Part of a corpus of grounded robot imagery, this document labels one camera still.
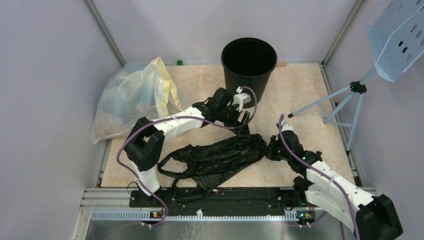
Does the small wooden block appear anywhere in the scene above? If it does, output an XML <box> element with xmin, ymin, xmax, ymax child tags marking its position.
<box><xmin>276</xmin><ymin>61</ymin><xmax>287</xmax><ymax>68</ymax></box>

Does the black plastic trash bag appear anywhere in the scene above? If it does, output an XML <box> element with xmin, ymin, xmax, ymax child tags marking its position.
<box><xmin>157</xmin><ymin>134</ymin><xmax>267</xmax><ymax>202</ymax></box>

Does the perforated light blue panel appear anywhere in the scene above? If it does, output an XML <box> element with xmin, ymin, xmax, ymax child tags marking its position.
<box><xmin>365</xmin><ymin>0</ymin><xmax>424</xmax><ymax>82</ymax></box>

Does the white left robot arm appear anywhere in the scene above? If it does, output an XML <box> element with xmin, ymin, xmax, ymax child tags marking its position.
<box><xmin>119</xmin><ymin>86</ymin><xmax>258</xmax><ymax>207</ymax></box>

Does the white slotted cable duct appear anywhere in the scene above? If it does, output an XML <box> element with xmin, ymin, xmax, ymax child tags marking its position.
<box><xmin>91</xmin><ymin>209</ymin><xmax>312</xmax><ymax>222</ymax></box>

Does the light blue tripod stand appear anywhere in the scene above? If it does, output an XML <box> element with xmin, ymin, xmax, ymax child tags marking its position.
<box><xmin>288</xmin><ymin>67</ymin><xmax>377</xmax><ymax>156</ymax></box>

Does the black plastic trash bin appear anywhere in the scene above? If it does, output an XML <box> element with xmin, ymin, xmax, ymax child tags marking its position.
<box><xmin>221</xmin><ymin>37</ymin><xmax>278</xmax><ymax>102</ymax></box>

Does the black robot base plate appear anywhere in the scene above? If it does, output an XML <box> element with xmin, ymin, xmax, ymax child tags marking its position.
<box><xmin>129</xmin><ymin>187</ymin><xmax>317</xmax><ymax>220</ymax></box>

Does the translucent yellow plastic bag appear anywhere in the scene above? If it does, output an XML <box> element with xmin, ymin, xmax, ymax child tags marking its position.
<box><xmin>91</xmin><ymin>57</ymin><xmax>189</xmax><ymax>144</ymax></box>

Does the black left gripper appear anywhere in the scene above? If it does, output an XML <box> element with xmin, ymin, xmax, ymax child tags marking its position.
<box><xmin>216</xmin><ymin>102</ymin><xmax>250</xmax><ymax>136</ymax></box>

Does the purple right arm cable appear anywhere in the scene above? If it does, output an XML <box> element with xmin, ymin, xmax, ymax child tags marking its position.
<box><xmin>277</xmin><ymin>114</ymin><xmax>362</xmax><ymax>240</ymax></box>

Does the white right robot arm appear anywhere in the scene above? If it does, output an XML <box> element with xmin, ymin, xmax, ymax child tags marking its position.
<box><xmin>266</xmin><ymin>122</ymin><xmax>404</xmax><ymax>240</ymax></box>

